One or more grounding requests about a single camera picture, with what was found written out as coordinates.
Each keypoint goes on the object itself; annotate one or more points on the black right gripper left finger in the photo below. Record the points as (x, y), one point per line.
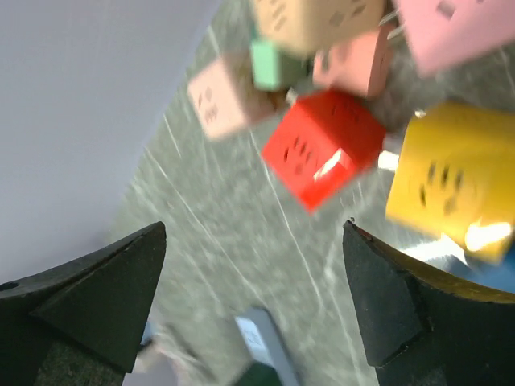
(82, 322)

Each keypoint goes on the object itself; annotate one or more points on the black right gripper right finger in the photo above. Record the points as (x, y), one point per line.
(422, 326)

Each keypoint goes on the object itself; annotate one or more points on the light blue power strip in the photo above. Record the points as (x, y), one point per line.
(258, 330)

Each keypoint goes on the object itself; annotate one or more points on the dark green cube plug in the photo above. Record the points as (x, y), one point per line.
(258, 374)

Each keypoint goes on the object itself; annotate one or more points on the red cube plug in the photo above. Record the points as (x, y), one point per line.
(324, 140)

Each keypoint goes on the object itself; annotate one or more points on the small salmon plug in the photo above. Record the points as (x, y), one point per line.
(359, 66)

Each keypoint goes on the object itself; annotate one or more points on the small green plug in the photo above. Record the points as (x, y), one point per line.
(273, 69)

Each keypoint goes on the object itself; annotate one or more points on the beige cube plug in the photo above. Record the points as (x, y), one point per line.
(302, 27)

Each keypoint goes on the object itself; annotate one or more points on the blue cube plug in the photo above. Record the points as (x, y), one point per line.
(498, 277)

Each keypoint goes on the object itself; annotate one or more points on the yellow cube plug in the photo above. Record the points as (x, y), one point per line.
(455, 178)

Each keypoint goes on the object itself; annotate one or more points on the light pink cube plug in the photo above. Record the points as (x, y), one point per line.
(225, 98)

